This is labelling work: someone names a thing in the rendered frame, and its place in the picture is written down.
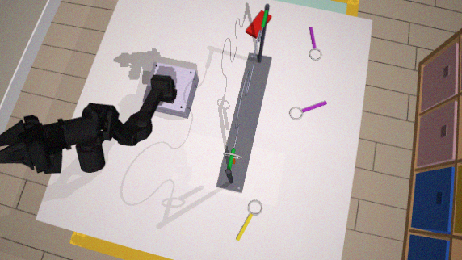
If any grey loop with yellow handle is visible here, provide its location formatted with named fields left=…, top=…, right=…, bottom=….
left=236, top=201, right=263, bottom=240

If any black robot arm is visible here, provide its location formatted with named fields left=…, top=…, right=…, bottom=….
left=44, top=74, right=177, bottom=174

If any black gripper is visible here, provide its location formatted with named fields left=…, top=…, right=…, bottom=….
left=0, top=115, right=75, bottom=173

